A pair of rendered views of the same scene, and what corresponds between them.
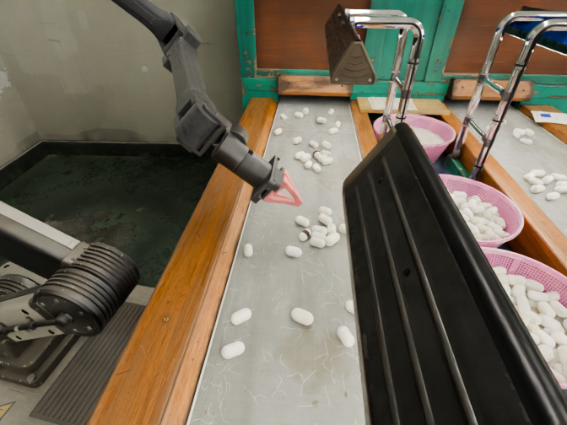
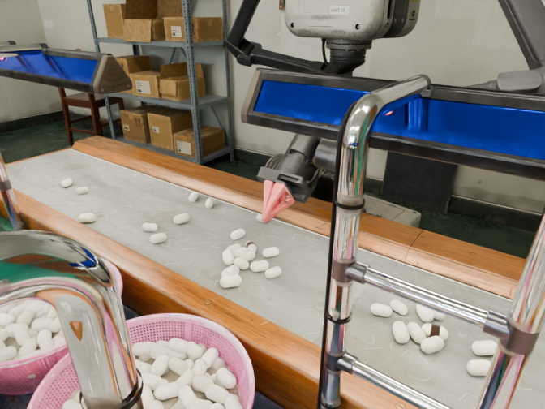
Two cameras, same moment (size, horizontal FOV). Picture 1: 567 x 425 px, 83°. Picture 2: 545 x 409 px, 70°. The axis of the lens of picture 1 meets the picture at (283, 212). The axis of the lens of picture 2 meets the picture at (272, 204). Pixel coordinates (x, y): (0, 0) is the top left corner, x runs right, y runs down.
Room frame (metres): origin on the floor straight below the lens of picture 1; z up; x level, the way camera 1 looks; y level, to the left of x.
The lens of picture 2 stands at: (0.91, -0.61, 1.18)
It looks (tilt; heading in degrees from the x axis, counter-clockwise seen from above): 26 degrees down; 121
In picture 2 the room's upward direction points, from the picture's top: straight up
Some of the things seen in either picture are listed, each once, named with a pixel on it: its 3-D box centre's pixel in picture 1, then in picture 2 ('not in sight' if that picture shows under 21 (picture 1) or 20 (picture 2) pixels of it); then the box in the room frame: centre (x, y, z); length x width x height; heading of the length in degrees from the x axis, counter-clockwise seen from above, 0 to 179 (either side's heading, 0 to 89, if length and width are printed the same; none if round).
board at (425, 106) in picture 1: (400, 105); not in sight; (1.27, -0.46, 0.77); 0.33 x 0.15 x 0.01; 85
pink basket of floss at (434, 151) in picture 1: (410, 141); not in sight; (1.05, -0.44, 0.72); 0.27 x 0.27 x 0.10
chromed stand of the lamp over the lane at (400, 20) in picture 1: (365, 106); (435, 302); (0.89, -0.23, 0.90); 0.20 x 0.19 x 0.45; 175
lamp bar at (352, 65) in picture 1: (343, 33); (493, 126); (0.90, -0.15, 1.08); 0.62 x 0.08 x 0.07; 175
